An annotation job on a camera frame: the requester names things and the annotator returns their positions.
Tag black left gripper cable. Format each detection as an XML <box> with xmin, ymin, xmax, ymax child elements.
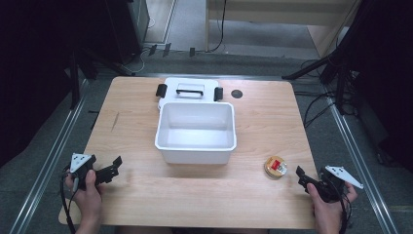
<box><xmin>59</xmin><ymin>166</ymin><xmax>79</xmax><ymax>234</ymax></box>

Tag black tripod stand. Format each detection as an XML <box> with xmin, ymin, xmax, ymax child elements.
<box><xmin>282</xmin><ymin>38</ymin><xmax>355</xmax><ymax>115</ymax></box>

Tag black curtain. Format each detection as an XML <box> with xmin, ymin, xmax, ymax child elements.
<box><xmin>0</xmin><ymin>0</ymin><xmax>113</xmax><ymax>169</ymax></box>
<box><xmin>337</xmin><ymin>0</ymin><xmax>413</xmax><ymax>174</ymax></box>

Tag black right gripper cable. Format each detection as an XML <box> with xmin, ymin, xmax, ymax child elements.
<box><xmin>326</xmin><ymin>180</ymin><xmax>355</xmax><ymax>234</ymax></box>

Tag person's right hand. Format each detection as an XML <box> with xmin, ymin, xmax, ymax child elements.
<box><xmin>306</xmin><ymin>180</ymin><xmax>358</xmax><ymax>234</ymax></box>

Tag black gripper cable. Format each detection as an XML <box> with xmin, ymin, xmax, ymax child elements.
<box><xmin>59</xmin><ymin>166</ymin><xmax>79</xmax><ymax>234</ymax></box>
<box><xmin>326</xmin><ymin>180</ymin><xmax>355</xmax><ymax>234</ymax></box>

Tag light wooden furniture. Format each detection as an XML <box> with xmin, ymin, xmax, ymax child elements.
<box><xmin>205</xmin><ymin>0</ymin><xmax>362</xmax><ymax>59</ymax></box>

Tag round gold tin red label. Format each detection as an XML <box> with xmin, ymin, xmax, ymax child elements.
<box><xmin>263</xmin><ymin>155</ymin><xmax>288</xmax><ymax>179</ymax></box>

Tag black metal stand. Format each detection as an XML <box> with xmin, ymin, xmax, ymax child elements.
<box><xmin>66</xmin><ymin>48</ymin><xmax>134</xmax><ymax>111</ymax></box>

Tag white floor cable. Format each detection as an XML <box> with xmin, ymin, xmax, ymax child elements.
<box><xmin>128</xmin><ymin>18</ymin><xmax>156</xmax><ymax>74</ymax></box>

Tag white box lid black latches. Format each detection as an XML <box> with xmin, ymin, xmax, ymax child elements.
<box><xmin>155</xmin><ymin>77</ymin><xmax>225</xmax><ymax>112</ymax></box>

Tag white plastic storage box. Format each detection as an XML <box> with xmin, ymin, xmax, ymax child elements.
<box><xmin>154</xmin><ymin>100</ymin><xmax>238</xmax><ymax>166</ymax></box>

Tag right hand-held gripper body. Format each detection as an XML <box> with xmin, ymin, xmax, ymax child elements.
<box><xmin>319</xmin><ymin>165</ymin><xmax>365</xmax><ymax>203</ymax></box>

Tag metal floor rail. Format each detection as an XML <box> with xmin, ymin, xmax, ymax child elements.
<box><xmin>322</xmin><ymin>83</ymin><xmax>401</xmax><ymax>234</ymax></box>
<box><xmin>9</xmin><ymin>77</ymin><xmax>91</xmax><ymax>234</ymax></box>

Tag person's left hand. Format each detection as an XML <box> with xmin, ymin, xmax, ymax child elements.
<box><xmin>64</xmin><ymin>169</ymin><xmax>104</xmax><ymax>225</ymax></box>

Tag black hanging cable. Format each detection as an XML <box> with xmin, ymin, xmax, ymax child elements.
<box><xmin>208</xmin><ymin>0</ymin><xmax>228</xmax><ymax>54</ymax></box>

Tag dark cabinet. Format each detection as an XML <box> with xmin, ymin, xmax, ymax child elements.
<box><xmin>105</xmin><ymin>0</ymin><xmax>151</xmax><ymax>65</ymax></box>

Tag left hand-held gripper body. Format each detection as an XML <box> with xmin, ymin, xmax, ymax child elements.
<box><xmin>69</xmin><ymin>152</ymin><xmax>99</xmax><ymax>191</ymax></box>

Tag black floor cables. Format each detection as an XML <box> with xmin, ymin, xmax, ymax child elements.
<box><xmin>293</xmin><ymin>90</ymin><xmax>345</xmax><ymax>130</ymax></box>

